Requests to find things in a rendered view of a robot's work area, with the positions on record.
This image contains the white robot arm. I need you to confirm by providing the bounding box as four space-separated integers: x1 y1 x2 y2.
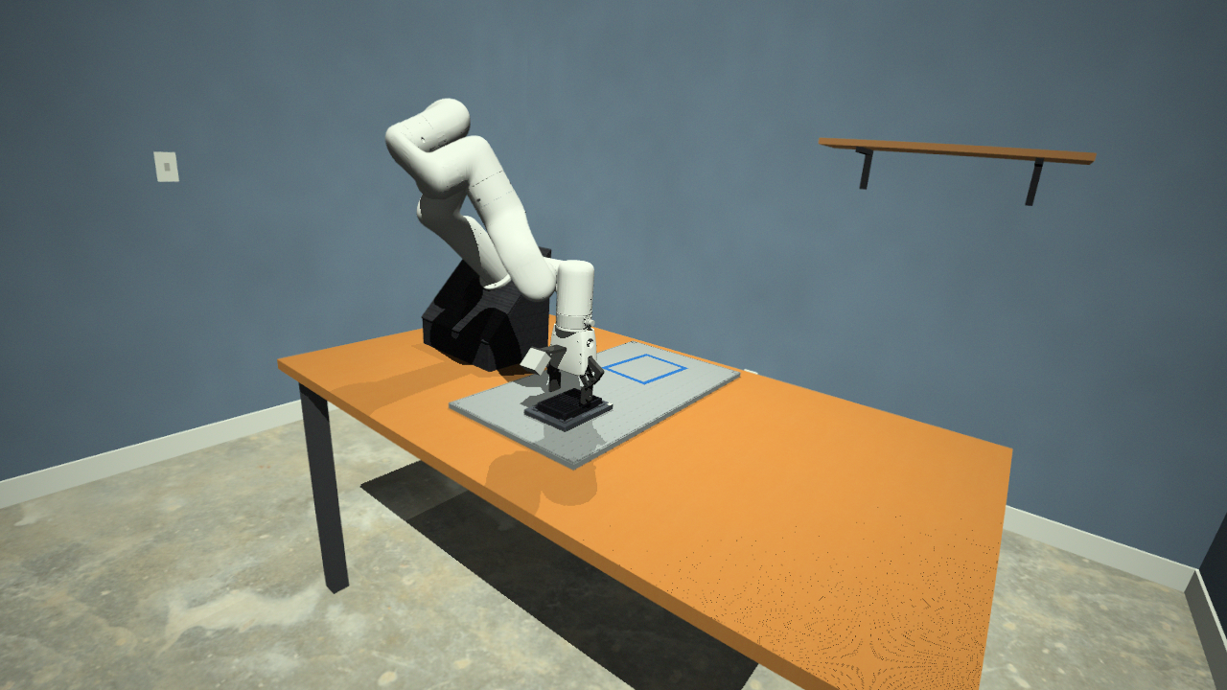
385 99 595 330

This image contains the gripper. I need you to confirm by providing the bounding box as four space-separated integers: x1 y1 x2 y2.
546 323 605 404

